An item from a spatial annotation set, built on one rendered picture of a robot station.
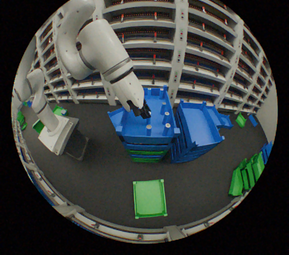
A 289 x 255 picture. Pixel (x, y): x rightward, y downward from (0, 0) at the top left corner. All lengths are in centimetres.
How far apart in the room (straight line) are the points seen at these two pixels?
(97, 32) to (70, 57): 9
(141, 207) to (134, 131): 59
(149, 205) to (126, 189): 21
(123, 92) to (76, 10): 26
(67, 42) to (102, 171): 78
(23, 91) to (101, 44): 49
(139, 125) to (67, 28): 41
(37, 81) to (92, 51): 49
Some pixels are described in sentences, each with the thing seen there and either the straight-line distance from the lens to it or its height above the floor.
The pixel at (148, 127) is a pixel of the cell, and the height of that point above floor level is 47.
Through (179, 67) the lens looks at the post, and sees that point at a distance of 81.
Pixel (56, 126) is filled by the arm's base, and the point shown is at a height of 37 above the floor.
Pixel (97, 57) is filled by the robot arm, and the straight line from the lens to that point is 20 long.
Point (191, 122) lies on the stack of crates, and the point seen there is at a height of 32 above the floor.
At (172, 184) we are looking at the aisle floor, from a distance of 73.
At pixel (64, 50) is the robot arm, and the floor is 73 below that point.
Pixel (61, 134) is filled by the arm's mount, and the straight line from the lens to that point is 68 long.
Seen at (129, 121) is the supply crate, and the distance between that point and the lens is 38.
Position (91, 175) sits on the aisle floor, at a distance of 82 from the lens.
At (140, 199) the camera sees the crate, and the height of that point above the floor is 0.
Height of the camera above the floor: 70
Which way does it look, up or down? 45 degrees down
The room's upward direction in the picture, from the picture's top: straight up
